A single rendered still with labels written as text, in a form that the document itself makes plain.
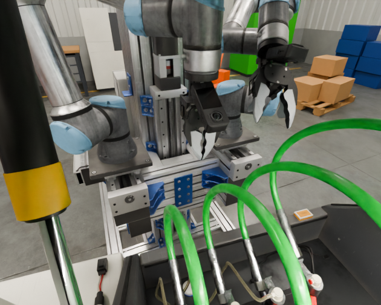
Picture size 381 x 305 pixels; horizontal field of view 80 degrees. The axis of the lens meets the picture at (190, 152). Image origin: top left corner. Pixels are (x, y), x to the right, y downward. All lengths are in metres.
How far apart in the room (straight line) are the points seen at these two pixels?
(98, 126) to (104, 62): 4.61
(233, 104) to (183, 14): 0.57
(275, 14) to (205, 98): 0.31
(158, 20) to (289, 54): 0.26
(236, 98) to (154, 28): 0.54
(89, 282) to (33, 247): 1.57
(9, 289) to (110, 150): 0.46
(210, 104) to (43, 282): 0.56
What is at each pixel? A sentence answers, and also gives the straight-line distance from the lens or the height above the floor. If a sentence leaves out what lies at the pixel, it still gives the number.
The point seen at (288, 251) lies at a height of 1.34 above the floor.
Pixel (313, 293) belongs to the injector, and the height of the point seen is 1.09.
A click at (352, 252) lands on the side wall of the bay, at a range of 0.89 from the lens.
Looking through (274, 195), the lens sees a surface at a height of 1.18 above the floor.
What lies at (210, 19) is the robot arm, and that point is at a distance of 0.45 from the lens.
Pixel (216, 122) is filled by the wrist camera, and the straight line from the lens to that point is 0.42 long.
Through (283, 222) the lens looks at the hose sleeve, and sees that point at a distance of 0.53.
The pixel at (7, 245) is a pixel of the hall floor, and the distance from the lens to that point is 2.33.
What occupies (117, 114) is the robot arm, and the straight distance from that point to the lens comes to 0.81.
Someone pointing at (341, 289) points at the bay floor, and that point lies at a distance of 0.89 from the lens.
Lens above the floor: 1.52
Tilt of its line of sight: 32 degrees down
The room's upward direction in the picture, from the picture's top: straight up
